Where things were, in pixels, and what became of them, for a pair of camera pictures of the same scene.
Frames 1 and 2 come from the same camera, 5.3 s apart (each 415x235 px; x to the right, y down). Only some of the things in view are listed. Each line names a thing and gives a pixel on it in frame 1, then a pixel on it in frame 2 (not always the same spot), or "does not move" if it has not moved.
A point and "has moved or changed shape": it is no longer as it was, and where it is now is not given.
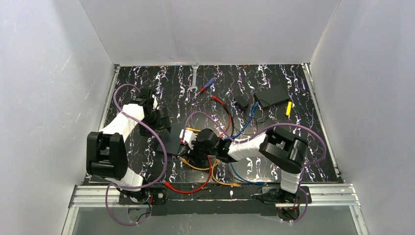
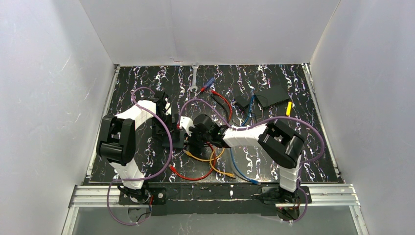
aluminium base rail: x=324 y=196 does not move
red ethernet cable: x=199 y=186 → x=191 y=178
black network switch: x=271 y=96 does not move
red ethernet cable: x=216 y=98 has moved or changed shape
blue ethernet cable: x=252 y=115 → x=250 y=111
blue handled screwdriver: x=207 y=85 does not move
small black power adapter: x=242 y=103 does not move
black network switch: x=171 y=139 has moved or changed shape
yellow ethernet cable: x=231 y=184 → x=228 y=174
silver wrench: x=195 y=65 does not move
